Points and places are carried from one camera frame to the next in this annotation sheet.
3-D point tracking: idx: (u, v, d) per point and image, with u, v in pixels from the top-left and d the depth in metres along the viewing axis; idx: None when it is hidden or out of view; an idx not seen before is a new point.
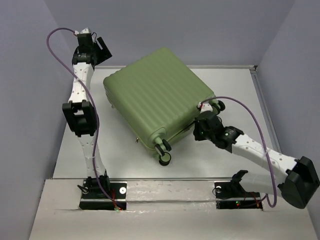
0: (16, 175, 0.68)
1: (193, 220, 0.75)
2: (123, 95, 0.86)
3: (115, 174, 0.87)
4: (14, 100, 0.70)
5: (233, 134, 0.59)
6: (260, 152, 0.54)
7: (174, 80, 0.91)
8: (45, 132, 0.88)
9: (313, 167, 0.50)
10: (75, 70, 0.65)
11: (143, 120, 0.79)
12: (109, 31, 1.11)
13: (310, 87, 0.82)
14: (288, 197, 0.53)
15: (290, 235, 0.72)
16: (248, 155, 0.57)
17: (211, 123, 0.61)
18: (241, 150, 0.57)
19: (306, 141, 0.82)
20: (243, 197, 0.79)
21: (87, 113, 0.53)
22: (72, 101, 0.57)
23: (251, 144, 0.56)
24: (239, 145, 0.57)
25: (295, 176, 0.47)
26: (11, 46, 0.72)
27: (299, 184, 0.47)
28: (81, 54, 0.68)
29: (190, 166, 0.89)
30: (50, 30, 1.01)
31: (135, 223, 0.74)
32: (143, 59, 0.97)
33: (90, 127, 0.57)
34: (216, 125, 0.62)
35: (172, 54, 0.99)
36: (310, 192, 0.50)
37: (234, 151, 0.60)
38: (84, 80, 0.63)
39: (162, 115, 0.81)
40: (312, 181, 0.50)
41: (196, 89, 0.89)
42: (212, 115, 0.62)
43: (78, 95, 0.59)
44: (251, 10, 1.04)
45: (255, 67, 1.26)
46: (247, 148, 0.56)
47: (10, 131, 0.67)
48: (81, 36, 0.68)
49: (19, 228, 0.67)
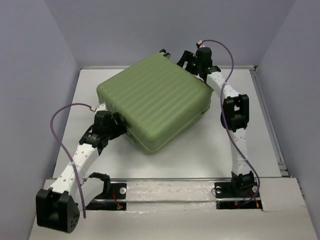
0: (16, 174, 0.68)
1: (193, 220, 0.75)
2: (170, 111, 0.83)
3: (115, 175, 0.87)
4: (14, 99, 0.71)
5: (214, 69, 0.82)
6: (220, 83, 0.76)
7: (136, 75, 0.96)
8: (45, 131, 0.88)
9: (248, 103, 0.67)
10: (77, 151, 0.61)
11: (196, 88, 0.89)
12: (109, 32, 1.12)
13: (309, 87, 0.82)
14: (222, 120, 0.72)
15: (289, 235, 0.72)
16: (214, 84, 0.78)
17: (204, 55, 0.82)
18: (211, 79, 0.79)
19: (306, 141, 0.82)
20: (243, 197, 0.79)
21: (62, 210, 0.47)
22: (52, 188, 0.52)
23: (219, 77, 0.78)
24: (211, 76, 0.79)
25: (230, 100, 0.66)
26: (11, 46, 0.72)
27: (229, 105, 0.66)
28: (92, 135, 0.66)
29: (191, 167, 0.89)
30: (51, 30, 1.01)
31: (135, 223, 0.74)
32: (116, 101, 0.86)
33: (60, 227, 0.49)
34: (207, 59, 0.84)
35: (115, 77, 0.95)
36: (238, 120, 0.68)
37: (207, 81, 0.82)
38: (79, 166, 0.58)
39: (188, 80, 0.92)
40: (243, 114, 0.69)
41: (158, 62, 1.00)
42: (206, 50, 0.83)
43: (63, 182, 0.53)
44: (250, 11, 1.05)
45: (255, 67, 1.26)
46: (215, 79, 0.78)
47: (10, 130, 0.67)
48: (99, 116, 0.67)
49: (19, 228, 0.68)
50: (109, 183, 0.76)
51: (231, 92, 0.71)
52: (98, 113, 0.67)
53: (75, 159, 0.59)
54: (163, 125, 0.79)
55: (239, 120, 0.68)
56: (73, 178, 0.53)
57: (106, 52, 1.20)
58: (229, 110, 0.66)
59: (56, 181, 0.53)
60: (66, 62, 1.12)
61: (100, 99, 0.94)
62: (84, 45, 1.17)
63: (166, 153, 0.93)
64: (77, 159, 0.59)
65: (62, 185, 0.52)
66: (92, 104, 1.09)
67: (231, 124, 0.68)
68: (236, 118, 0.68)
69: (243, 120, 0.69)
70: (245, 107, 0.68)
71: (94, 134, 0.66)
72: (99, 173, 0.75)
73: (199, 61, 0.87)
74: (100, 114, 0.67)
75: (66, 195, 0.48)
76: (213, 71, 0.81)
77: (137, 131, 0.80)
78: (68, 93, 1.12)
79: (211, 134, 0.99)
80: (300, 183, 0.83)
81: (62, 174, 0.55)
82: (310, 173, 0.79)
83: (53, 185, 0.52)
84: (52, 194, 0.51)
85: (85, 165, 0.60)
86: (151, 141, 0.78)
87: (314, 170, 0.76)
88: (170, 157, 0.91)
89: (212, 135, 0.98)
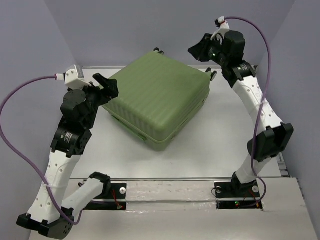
0: (16, 175, 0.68)
1: (193, 220, 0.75)
2: (176, 99, 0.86)
3: (115, 175, 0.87)
4: (14, 99, 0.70)
5: (245, 72, 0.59)
6: (256, 101, 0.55)
7: (135, 70, 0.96)
8: (45, 131, 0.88)
9: (290, 135, 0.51)
10: (50, 163, 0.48)
11: (195, 77, 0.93)
12: (109, 32, 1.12)
13: (310, 87, 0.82)
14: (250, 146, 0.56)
15: (289, 235, 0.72)
16: (246, 97, 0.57)
17: (235, 47, 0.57)
18: (242, 90, 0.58)
19: (306, 141, 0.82)
20: (243, 197, 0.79)
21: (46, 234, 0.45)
22: (31, 215, 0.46)
23: (254, 90, 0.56)
24: (243, 85, 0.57)
25: (270, 133, 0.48)
26: (11, 46, 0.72)
27: (268, 139, 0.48)
28: (66, 133, 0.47)
29: (191, 166, 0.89)
30: (50, 30, 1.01)
31: (135, 223, 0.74)
32: (121, 97, 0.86)
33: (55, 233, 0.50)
34: (237, 53, 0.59)
35: (115, 75, 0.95)
36: (272, 152, 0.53)
37: (235, 89, 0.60)
38: (55, 186, 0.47)
39: (187, 71, 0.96)
40: (280, 146, 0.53)
41: (155, 58, 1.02)
42: (240, 40, 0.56)
43: (40, 207, 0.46)
44: (250, 10, 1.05)
45: (255, 67, 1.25)
46: (248, 91, 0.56)
47: (10, 130, 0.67)
48: (67, 110, 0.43)
49: (19, 229, 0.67)
50: (109, 183, 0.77)
51: (272, 117, 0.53)
52: (64, 108, 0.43)
53: (49, 176, 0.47)
54: (171, 112, 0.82)
55: (273, 152, 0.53)
56: (51, 204, 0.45)
57: (106, 52, 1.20)
58: (266, 144, 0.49)
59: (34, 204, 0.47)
60: (66, 62, 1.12)
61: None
62: (84, 44, 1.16)
63: (166, 153, 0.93)
64: (51, 176, 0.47)
65: (39, 212, 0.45)
66: None
67: (263, 156, 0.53)
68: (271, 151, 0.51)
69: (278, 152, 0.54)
70: (286, 139, 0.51)
71: (69, 131, 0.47)
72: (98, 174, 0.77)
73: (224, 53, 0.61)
74: (67, 106, 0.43)
75: (45, 225, 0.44)
76: (245, 75, 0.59)
77: (146, 124, 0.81)
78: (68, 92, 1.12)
79: (210, 132, 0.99)
80: (300, 183, 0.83)
81: (37, 197, 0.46)
82: (310, 173, 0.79)
83: (30, 209, 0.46)
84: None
85: (64, 178, 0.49)
86: (160, 132, 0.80)
87: (314, 171, 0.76)
88: (170, 157, 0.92)
89: (212, 136, 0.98)
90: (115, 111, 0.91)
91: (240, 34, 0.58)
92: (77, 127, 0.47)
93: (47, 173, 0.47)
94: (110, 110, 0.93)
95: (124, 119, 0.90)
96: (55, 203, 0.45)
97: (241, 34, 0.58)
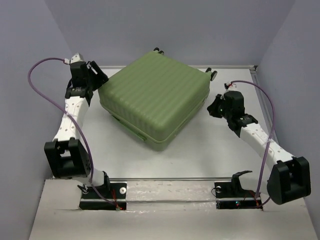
0: (16, 174, 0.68)
1: (193, 220, 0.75)
2: (176, 99, 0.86)
3: (115, 175, 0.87)
4: (14, 98, 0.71)
5: (248, 120, 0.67)
6: (262, 140, 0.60)
7: (134, 69, 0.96)
8: (45, 131, 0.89)
9: (308, 170, 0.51)
10: (67, 104, 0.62)
11: (195, 78, 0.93)
12: (109, 32, 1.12)
13: (310, 87, 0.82)
14: (272, 192, 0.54)
15: (289, 234, 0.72)
16: (253, 140, 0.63)
17: (235, 103, 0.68)
18: (247, 134, 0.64)
19: (306, 142, 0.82)
20: (243, 196, 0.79)
21: (75, 154, 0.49)
22: (57, 138, 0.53)
23: (258, 132, 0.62)
24: (247, 130, 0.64)
25: (284, 167, 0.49)
26: (11, 45, 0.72)
27: (283, 175, 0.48)
28: (76, 88, 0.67)
29: (191, 166, 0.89)
30: (50, 30, 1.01)
31: (134, 223, 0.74)
32: (120, 96, 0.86)
33: (78, 173, 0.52)
34: (239, 107, 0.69)
35: (115, 74, 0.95)
36: (296, 194, 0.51)
37: (242, 135, 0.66)
38: (75, 116, 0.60)
39: (186, 71, 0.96)
40: (302, 184, 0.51)
41: (154, 57, 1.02)
42: (239, 97, 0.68)
43: (65, 131, 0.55)
44: (250, 10, 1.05)
45: (255, 67, 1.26)
46: (253, 133, 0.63)
47: (10, 129, 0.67)
48: (75, 68, 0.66)
49: (19, 228, 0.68)
50: (108, 182, 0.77)
51: (281, 152, 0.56)
52: (73, 66, 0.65)
53: (69, 111, 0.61)
54: (171, 112, 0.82)
55: (296, 193, 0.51)
56: (74, 127, 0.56)
57: (106, 52, 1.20)
58: (284, 181, 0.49)
59: (58, 132, 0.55)
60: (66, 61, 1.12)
61: (100, 98, 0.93)
62: (84, 44, 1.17)
63: (165, 153, 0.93)
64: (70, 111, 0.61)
65: (65, 134, 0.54)
66: (92, 104, 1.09)
67: (287, 199, 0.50)
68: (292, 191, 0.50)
69: (302, 194, 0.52)
70: (304, 176, 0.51)
71: (78, 88, 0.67)
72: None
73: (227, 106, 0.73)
74: (76, 66, 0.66)
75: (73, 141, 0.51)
76: (248, 123, 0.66)
77: (146, 124, 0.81)
78: None
79: (210, 132, 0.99)
80: None
81: (61, 126, 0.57)
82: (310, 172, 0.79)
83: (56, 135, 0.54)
84: (59, 145, 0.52)
85: (80, 115, 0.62)
86: (160, 132, 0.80)
87: (313, 170, 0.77)
88: (170, 157, 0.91)
89: (212, 136, 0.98)
90: (114, 110, 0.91)
91: (239, 92, 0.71)
92: (83, 83, 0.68)
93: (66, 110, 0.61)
94: (110, 110, 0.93)
95: (123, 118, 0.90)
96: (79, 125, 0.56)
97: (239, 92, 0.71)
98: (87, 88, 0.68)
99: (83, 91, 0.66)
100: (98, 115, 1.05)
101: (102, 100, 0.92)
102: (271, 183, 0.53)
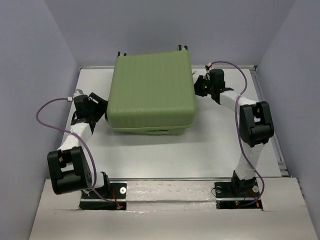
0: (16, 176, 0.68)
1: (194, 220, 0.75)
2: (183, 84, 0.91)
3: (115, 174, 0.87)
4: (14, 99, 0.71)
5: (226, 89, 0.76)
6: (234, 96, 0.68)
7: (119, 81, 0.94)
8: (45, 131, 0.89)
9: (269, 111, 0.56)
10: (72, 128, 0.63)
11: (179, 60, 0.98)
12: (109, 32, 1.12)
13: (310, 88, 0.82)
14: (242, 137, 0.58)
15: (290, 234, 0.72)
16: (228, 101, 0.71)
17: (216, 77, 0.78)
18: (224, 97, 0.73)
19: (306, 142, 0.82)
20: (243, 196, 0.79)
21: (76, 161, 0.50)
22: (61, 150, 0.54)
23: (232, 93, 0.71)
24: (223, 94, 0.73)
25: (247, 106, 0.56)
26: (11, 45, 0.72)
27: (247, 111, 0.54)
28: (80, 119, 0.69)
29: (193, 164, 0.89)
30: (51, 31, 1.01)
31: (135, 223, 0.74)
32: (134, 110, 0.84)
33: (78, 184, 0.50)
34: (219, 81, 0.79)
35: (110, 94, 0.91)
36: (262, 132, 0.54)
37: (221, 101, 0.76)
38: (80, 134, 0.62)
39: (169, 59, 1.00)
40: (266, 124, 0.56)
41: (132, 62, 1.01)
42: (219, 72, 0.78)
43: (69, 144, 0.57)
44: (251, 11, 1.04)
45: (255, 67, 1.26)
46: (228, 95, 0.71)
47: (10, 130, 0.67)
48: (78, 101, 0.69)
49: (19, 229, 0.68)
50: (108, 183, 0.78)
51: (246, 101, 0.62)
52: (77, 99, 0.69)
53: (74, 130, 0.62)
54: (187, 96, 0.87)
55: (262, 132, 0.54)
56: (78, 140, 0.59)
57: (106, 52, 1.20)
58: (249, 117, 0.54)
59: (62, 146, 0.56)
60: (66, 62, 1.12)
61: (109, 122, 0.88)
62: (84, 45, 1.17)
63: (173, 145, 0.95)
64: (75, 129, 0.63)
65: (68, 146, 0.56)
66: None
67: (253, 135, 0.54)
68: (258, 128, 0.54)
69: (268, 133, 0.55)
70: (267, 115, 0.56)
71: (82, 118, 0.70)
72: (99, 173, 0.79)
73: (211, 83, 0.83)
74: (79, 99, 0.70)
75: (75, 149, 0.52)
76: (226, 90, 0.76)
77: (176, 115, 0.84)
78: (68, 91, 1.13)
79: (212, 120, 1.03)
80: (301, 183, 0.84)
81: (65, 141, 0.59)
82: (309, 173, 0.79)
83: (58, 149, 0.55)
84: (62, 157, 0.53)
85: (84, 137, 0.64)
86: (191, 116, 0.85)
87: (314, 171, 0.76)
88: (171, 157, 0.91)
89: (213, 131, 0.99)
90: (129, 125, 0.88)
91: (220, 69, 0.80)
92: (86, 114, 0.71)
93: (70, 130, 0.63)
94: (122, 129, 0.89)
95: (144, 127, 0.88)
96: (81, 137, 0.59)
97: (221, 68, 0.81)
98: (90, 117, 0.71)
99: (88, 121, 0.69)
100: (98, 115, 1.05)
101: (111, 123, 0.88)
102: (240, 126, 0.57)
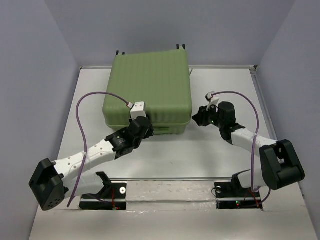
0: (16, 175, 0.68)
1: (193, 220, 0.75)
2: (181, 83, 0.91)
3: (114, 174, 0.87)
4: (13, 100, 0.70)
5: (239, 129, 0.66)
6: (249, 136, 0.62)
7: (116, 81, 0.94)
8: (45, 132, 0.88)
9: (293, 151, 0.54)
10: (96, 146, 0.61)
11: (176, 59, 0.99)
12: (109, 32, 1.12)
13: (310, 89, 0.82)
14: (268, 180, 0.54)
15: (290, 235, 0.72)
16: (242, 141, 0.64)
17: (226, 115, 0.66)
18: (236, 137, 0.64)
19: (306, 142, 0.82)
20: (244, 196, 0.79)
21: (48, 189, 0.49)
22: (55, 163, 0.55)
23: (245, 132, 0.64)
24: (236, 133, 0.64)
25: (269, 148, 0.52)
26: (10, 45, 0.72)
27: (269, 154, 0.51)
28: (120, 137, 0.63)
29: (193, 165, 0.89)
30: (50, 30, 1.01)
31: (135, 223, 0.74)
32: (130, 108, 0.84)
33: (39, 199, 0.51)
34: (230, 119, 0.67)
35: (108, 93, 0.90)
36: (289, 174, 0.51)
37: (234, 141, 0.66)
38: (89, 158, 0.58)
39: (166, 58, 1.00)
40: (293, 166, 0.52)
41: (129, 61, 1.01)
42: (231, 109, 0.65)
43: (66, 165, 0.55)
44: (251, 10, 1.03)
45: (255, 67, 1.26)
46: (241, 135, 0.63)
47: (9, 130, 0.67)
48: (142, 126, 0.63)
49: (19, 228, 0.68)
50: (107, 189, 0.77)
51: (266, 141, 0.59)
52: (142, 119, 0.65)
53: (90, 151, 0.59)
54: (185, 94, 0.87)
55: (289, 174, 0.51)
56: (77, 168, 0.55)
57: (106, 52, 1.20)
58: (272, 159, 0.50)
59: (63, 160, 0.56)
60: (65, 61, 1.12)
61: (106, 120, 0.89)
62: (84, 44, 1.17)
63: (172, 142, 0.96)
64: (92, 152, 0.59)
65: (63, 167, 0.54)
66: (91, 104, 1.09)
67: (280, 177, 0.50)
68: (285, 172, 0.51)
69: (296, 175, 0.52)
70: (292, 156, 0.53)
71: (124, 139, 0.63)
72: (106, 176, 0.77)
73: (218, 118, 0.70)
74: (143, 125, 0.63)
75: (58, 178, 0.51)
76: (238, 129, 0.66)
77: (171, 114, 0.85)
78: (68, 91, 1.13)
79: None
80: (301, 183, 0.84)
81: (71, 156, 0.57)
82: (310, 174, 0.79)
83: (58, 160, 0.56)
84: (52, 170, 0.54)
85: (96, 162, 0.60)
86: (188, 113, 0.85)
87: (313, 171, 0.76)
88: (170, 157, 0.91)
89: (212, 131, 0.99)
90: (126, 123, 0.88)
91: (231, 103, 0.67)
92: (130, 138, 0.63)
93: (89, 148, 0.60)
94: (118, 126, 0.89)
95: None
96: (82, 169, 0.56)
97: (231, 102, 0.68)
98: (128, 147, 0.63)
99: (120, 147, 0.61)
100: (98, 115, 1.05)
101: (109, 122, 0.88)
102: (264, 170, 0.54)
